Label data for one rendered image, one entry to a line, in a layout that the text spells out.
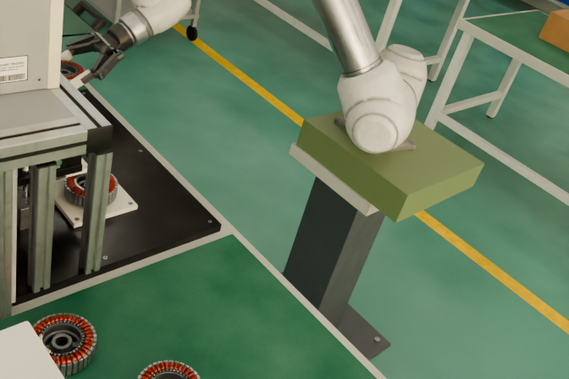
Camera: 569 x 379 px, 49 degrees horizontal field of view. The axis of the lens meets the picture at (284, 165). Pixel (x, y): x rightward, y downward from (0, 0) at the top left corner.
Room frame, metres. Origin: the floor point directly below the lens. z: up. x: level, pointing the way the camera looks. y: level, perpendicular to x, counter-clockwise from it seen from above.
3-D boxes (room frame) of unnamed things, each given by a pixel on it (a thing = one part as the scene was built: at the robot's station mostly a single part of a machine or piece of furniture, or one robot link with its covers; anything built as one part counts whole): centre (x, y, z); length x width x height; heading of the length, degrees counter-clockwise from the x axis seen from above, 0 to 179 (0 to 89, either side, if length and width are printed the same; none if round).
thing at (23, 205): (0.94, 0.48, 0.80); 0.07 x 0.05 x 0.06; 51
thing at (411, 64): (1.60, -0.22, 1.00); 0.18 x 0.16 x 0.22; 172
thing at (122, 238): (1.12, 0.49, 0.76); 0.64 x 0.47 x 0.02; 51
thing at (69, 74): (1.45, 0.64, 0.82); 0.11 x 0.11 x 0.04
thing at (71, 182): (1.06, 0.39, 0.80); 0.11 x 0.11 x 0.04
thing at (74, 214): (1.06, 0.39, 0.78); 0.15 x 0.15 x 0.01; 51
